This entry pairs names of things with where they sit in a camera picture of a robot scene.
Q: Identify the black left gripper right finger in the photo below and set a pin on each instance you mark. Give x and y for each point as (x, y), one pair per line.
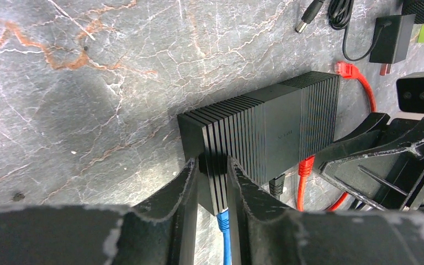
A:
(266, 231)

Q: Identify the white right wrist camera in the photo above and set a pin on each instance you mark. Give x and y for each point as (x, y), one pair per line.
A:
(410, 94)

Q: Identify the black network switch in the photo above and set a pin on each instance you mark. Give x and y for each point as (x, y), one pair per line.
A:
(267, 131)

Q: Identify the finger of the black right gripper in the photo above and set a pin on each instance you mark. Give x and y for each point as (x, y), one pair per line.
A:
(363, 137)

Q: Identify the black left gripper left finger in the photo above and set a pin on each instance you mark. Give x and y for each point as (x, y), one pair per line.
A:
(159, 230)

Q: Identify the black power adapter plug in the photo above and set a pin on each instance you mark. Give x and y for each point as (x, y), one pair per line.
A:
(391, 40)

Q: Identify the black microphone lower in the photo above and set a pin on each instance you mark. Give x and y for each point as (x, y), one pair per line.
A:
(415, 7)

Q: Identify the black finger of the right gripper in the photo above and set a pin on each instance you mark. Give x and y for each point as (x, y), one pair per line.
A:
(389, 175)

